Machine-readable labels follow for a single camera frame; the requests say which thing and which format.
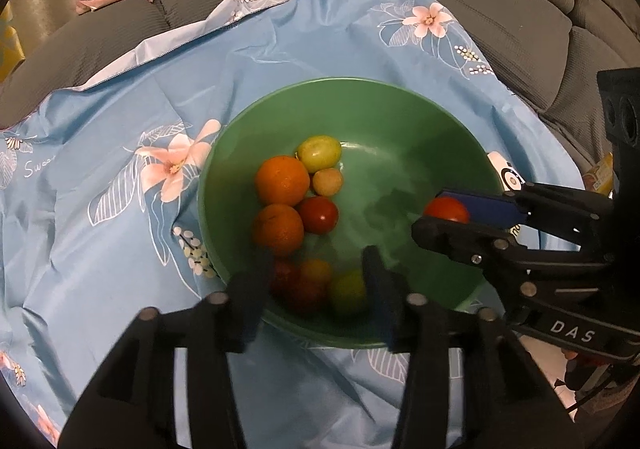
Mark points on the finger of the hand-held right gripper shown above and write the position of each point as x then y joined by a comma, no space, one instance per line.
450,239
490,209

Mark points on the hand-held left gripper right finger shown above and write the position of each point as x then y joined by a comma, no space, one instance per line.
377,279

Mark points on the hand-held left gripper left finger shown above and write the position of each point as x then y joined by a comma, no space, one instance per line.
260,279

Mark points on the small red cherry tomato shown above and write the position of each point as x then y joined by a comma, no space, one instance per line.
306,297
445,209
286,274

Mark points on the green mango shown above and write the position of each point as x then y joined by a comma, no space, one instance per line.
350,291

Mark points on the large red tomato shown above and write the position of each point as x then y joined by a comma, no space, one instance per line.
319,215

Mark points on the green bowl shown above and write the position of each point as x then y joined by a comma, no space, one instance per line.
400,154

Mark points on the small tan round fruit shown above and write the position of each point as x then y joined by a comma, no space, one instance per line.
327,181

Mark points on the yellow-green round fruit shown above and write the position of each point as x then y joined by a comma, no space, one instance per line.
320,153

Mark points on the white printed packet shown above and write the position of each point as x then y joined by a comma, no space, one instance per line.
507,174

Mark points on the orange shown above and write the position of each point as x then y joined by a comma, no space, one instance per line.
282,180
277,226

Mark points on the small orange-red cherry tomato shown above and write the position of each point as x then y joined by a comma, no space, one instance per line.
317,270

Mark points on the yellow packet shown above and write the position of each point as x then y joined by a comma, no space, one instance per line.
600,174

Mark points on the light blue floral cloth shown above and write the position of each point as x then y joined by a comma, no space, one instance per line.
150,79

